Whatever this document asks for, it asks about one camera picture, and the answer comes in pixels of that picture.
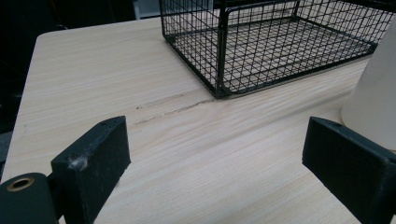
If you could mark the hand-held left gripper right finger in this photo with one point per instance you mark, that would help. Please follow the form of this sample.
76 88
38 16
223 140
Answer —
348 165

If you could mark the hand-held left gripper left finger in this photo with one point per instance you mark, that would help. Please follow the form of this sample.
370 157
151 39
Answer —
90 168

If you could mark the white paper cup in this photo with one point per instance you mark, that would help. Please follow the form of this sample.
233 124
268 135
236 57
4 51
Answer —
376 96

